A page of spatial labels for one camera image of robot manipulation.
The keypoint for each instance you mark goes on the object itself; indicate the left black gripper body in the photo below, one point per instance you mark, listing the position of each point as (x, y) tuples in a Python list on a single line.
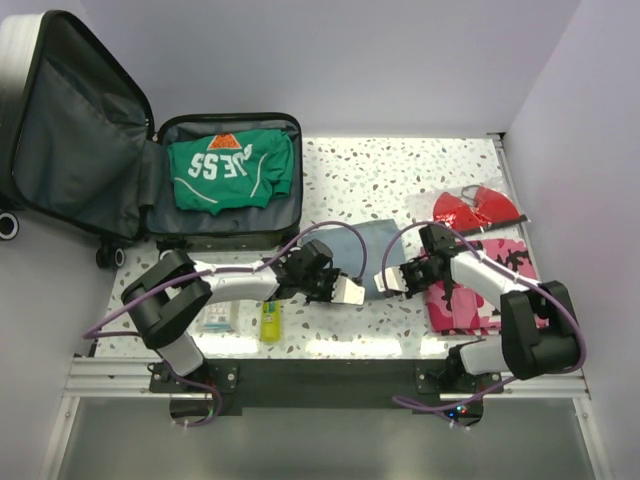
[(318, 288)]

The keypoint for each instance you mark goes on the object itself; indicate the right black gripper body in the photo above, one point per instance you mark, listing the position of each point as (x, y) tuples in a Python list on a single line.
[(419, 276)]

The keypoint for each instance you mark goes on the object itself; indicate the light blue jeans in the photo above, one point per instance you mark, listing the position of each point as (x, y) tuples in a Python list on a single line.
[(347, 250)]

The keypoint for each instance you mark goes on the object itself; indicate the pink camouflage pants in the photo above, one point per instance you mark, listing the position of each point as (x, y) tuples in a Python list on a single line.
[(465, 312)]

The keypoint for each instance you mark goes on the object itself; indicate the red item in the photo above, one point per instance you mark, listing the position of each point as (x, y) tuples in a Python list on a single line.
[(470, 209)]

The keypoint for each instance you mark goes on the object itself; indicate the green Guess shirt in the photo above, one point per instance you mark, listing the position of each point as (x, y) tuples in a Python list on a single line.
[(232, 170)]

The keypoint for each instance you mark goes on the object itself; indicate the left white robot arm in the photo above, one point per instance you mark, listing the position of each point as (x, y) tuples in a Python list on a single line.
[(165, 301)]

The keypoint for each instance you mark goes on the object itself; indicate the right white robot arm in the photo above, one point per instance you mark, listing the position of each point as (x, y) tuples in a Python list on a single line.
[(539, 332)]

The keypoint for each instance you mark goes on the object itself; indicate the yellow plastic bottle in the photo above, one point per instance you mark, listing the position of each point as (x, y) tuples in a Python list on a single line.
[(270, 322)]

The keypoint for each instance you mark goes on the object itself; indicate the clear packet of wipes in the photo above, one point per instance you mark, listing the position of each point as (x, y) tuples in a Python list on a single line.
[(219, 317)]

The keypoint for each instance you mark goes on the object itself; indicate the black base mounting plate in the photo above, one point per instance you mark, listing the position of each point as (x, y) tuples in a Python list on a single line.
[(226, 387)]

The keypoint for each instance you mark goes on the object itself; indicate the black open suitcase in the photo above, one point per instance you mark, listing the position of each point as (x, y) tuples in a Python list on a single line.
[(79, 145)]

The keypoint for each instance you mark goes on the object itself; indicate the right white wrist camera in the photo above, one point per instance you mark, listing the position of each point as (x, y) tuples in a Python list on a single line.
[(391, 282)]

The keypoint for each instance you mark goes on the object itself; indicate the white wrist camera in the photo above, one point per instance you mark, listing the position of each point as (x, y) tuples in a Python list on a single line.
[(347, 292), (391, 282)]

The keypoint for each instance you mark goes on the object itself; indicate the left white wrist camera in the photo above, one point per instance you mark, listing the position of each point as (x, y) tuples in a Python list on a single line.
[(347, 292)]

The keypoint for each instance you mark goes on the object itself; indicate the aluminium frame rail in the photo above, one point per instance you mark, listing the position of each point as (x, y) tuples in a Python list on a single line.
[(121, 375)]

